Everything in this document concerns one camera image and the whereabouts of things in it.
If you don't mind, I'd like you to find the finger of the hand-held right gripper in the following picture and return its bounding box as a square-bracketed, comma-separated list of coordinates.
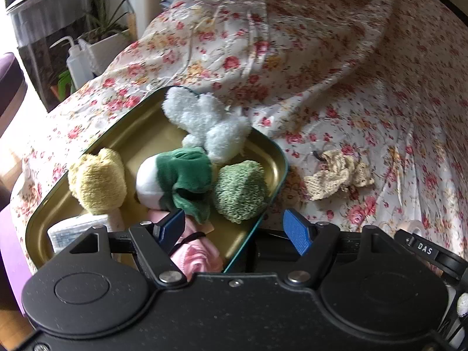
[252, 232, 366, 264]

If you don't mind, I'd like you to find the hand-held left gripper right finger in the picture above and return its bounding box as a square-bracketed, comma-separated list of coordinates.
[282, 208, 397, 286]

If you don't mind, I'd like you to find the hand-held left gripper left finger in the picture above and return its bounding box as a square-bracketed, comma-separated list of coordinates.
[69, 208, 188, 289]

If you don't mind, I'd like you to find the pink rose towel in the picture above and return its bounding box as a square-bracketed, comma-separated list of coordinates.
[148, 208, 224, 276]

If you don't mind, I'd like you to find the green and white plush toy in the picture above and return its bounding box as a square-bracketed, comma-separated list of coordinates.
[136, 147, 214, 223]

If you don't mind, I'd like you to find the green knitted towel ball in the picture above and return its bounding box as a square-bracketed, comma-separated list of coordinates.
[214, 160, 269, 224]

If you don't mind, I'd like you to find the yellow towel bundle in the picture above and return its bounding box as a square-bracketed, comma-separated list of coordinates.
[68, 148, 128, 216]

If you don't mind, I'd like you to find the gold metal tray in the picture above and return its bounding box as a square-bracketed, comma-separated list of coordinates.
[25, 86, 289, 275]

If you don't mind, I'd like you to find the white fluffy plush toy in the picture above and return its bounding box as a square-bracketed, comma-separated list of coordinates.
[161, 87, 253, 164]

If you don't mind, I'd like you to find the beige crochet cloth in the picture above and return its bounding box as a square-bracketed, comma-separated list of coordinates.
[303, 150, 375, 201]

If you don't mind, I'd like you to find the white folded packet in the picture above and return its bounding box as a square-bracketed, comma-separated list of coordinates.
[47, 214, 125, 254]

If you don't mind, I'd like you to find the floral bedsheet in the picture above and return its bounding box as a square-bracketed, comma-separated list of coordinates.
[9, 0, 468, 264]

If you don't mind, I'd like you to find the green plastic object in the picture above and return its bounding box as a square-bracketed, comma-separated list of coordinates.
[58, 71, 76, 97]

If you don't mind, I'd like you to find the white squeeze bottle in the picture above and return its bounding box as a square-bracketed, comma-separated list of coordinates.
[49, 36, 96, 88]

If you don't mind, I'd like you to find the white planter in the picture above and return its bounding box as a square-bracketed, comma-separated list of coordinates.
[86, 29, 134, 75]

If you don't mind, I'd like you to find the purple chair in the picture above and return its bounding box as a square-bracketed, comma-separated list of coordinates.
[0, 53, 28, 137]

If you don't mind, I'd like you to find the potted spider plant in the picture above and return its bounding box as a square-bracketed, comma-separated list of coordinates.
[82, 0, 128, 41]

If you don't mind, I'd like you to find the dark glass tank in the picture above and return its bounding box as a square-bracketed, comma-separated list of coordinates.
[5, 0, 96, 112]

